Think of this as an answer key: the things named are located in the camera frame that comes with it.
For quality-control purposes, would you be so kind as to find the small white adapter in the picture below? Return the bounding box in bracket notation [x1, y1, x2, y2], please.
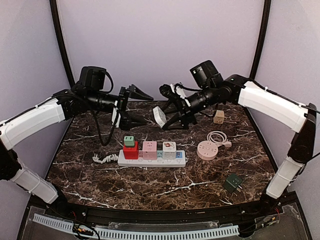
[152, 106, 167, 128]

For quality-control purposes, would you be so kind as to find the mint green usb charger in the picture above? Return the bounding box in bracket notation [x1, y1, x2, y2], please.
[123, 135, 136, 148]

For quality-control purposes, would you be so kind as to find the white cube tiger adapter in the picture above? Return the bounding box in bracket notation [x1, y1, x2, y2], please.
[162, 141, 177, 160]

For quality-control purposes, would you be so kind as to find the red cube socket adapter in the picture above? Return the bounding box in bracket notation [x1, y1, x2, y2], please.
[123, 141, 139, 160]

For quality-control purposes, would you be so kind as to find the pink cube socket adapter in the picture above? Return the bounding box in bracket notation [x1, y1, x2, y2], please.
[142, 141, 158, 161]

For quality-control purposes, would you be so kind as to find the white power strip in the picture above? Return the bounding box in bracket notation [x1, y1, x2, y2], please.
[117, 150, 188, 168]

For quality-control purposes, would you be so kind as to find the pink round socket hub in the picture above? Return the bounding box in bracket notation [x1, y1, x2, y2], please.
[196, 140, 219, 161]

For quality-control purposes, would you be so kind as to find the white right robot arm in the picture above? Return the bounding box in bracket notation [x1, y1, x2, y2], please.
[124, 60, 317, 204]

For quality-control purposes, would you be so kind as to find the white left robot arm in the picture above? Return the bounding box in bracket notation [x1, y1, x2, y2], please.
[0, 66, 153, 206]

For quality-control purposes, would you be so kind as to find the beige cube adapter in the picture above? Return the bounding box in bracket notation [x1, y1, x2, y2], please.
[213, 110, 225, 125]

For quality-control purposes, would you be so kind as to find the dark green cube adapter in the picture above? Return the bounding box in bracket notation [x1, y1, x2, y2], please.
[222, 173, 243, 194]

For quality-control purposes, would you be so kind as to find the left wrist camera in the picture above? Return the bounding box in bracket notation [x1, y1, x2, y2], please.
[111, 87, 129, 128]

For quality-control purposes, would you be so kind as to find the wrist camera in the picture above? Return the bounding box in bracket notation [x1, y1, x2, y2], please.
[111, 87, 129, 128]
[159, 83, 191, 107]

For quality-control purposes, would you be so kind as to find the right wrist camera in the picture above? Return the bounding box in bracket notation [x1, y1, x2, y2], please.
[159, 83, 191, 107]

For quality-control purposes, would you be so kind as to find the white power strip cable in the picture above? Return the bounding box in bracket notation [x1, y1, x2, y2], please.
[91, 153, 120, 165]

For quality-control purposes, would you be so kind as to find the black corner frame post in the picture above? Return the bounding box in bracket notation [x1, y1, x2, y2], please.
[49, 0, 75, 87]

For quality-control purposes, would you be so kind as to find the black front frame rail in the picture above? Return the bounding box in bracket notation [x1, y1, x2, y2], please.
[33, 190, 298, 227]

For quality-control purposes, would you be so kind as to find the black right corner post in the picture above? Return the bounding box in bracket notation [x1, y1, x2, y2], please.
[249, 0, 272, 79]

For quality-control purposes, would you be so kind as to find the light blue cable duct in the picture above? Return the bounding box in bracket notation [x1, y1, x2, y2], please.
[32, 213, 239, 240]

